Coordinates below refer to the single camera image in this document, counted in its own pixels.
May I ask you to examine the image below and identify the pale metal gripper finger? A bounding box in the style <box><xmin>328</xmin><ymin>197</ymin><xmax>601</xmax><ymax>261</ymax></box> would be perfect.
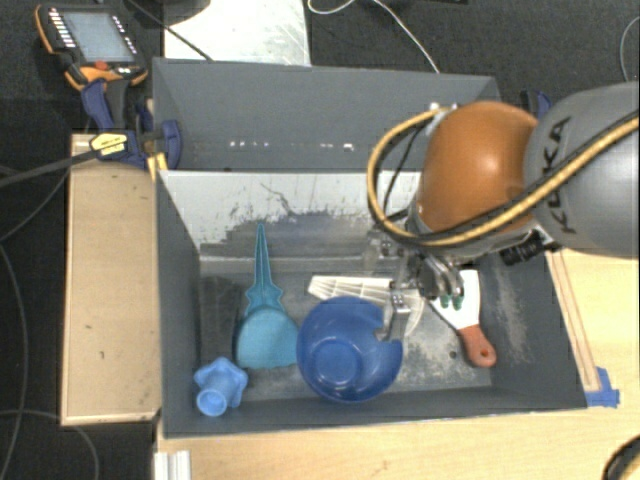
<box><xmin>368</xmin><ymin>228</ymin><xmax>401</xmax><ymax>272</ymax></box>
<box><xmin>384</xmin><ymin>292</ymin><xmax>413</xmax><ymax>343</ymax></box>

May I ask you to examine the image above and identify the grey metal bin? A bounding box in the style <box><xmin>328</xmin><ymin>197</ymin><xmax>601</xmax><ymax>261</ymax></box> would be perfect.
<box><xmin>151</xmin><ymin>57</ymin><xmax>589</xmax><ymax>439</ymax></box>

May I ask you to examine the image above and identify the turquoise plastic scoop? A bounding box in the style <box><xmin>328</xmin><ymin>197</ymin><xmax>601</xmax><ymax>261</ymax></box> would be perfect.
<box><xmin>233</xmin><ymin>222</ymin><xmax>301</xmax><ymax>370</ymax></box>

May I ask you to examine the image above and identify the white spatula with red-brown handle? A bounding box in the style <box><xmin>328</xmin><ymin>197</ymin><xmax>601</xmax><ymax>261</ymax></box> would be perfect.
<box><xmin>428</xmin><ymin>267</ymin><xmax>498</xmax><ymax>369</ymax></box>

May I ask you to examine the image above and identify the blue plastic bowl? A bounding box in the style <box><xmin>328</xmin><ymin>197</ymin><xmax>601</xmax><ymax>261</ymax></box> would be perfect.
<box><xmin>295</xmin><ymin>295</ymin><xmax>404</xmax><ymax>404</ymax></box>

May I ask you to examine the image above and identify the pale wood board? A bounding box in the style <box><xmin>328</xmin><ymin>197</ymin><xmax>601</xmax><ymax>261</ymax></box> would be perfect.
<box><xmin>59</xmin><ymin>135</ymin><xmax>162</xmax><ymax>427</ymax></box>

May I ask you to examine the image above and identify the black cylinder on white bracket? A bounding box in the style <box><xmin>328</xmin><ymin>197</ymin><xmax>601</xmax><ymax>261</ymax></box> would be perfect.
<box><xmin>499</xmin><ymin>230</ymin><xmax>560</xmax><ymax>268</ymax></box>

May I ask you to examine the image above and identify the white slotted plastic piece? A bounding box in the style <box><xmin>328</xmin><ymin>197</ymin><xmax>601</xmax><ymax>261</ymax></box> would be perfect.
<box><xmin>306</xmin><ymin>274</ymin><xmax>426</xmax><ymax>337</ymax></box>

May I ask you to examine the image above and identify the small blue star-shaped cup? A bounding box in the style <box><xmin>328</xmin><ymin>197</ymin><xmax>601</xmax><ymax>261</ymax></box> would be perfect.
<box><xmin>192</xmin><ymin>357</ymin><xmax>250</xmax><ymax>417</ymax></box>

